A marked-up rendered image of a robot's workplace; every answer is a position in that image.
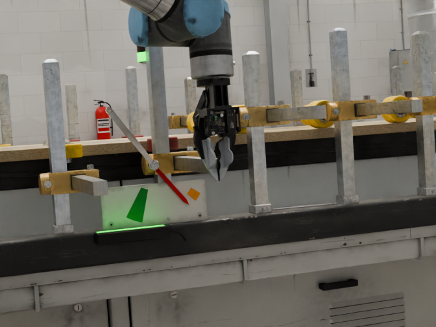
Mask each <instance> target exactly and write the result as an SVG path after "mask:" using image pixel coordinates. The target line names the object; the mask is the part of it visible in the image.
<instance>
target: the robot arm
mask: <svg viewBox="0 0 436 327"><path fill-rule="evenodd" d="M120 1H122V2H124V3H126V4H127V5H129V6H131V8H130V11H129V15H128V31H129V34H130V38H131V40H132V42H133V43H134V44H135V45H137V46H142V47H189V59H190V68H191V78H192V79H193V80H196V83H197V87H198V88H205V90H203V92H202V95H201V96H200V99H199V102H198V105H197V107H196V109H195V112H194V114H193V117H192V118H193V122H194V126H193V142H194V145H195V148H196V150H197V152H198V154H199V156H200V158H201V159H202V161H203V163H204V165H205V166H206V168H207V170H208V172H209V173H210V174H211V176H212V177H213V178H214V179H215V180H216V181H221V180H222V179H223V177H224V176H225V174H226V172H227V169H228V166H229V165H230V164H231V163H232V162H233V153H232V149H233V147H234V144H235V142H236V134H237V133H238V132H241V122H240V113H239V106H238V107H232V105H229V102H228V85H230V77H233V76H234V65H235V64H236V63H235V61H233V55H232V38H231V28H230V18H231V16H230V13H229V7H228V2H227V1H226V0H120ZM237 114H238V122H239V126H237ZM216 134H217V135H218V136H219V137H220V138H221V137H223V138H222V139H220V140H219V141H218V142H217V143H216V149H217V152H218V155H219V157H218V159H217V160H216V155H215V153H214V151H215V144H214V143H213V142H212V141H211V139H210V136H215V135H216ZM216 161H217V163H218V168H216V166H215V165H216Z"/></svg>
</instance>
